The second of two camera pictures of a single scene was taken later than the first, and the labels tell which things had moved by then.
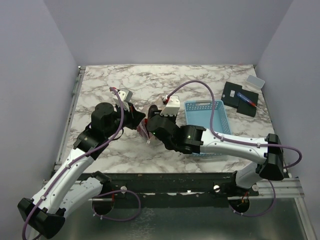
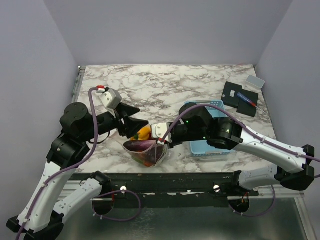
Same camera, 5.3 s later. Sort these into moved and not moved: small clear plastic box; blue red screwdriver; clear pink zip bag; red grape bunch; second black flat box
Moved: clear pink zip bag; red grape bunch
Not moved: second black flat box; small clear plastic box; blue red screwdriver
